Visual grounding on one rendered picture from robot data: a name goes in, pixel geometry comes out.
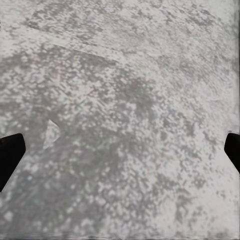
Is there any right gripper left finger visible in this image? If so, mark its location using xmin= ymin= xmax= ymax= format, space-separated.
xmin=0 ymin=133 xmax=26 ymax=193

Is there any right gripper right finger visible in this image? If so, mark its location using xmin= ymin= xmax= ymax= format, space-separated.
xmin=224 ymin=133 xmax=240 ymax=173

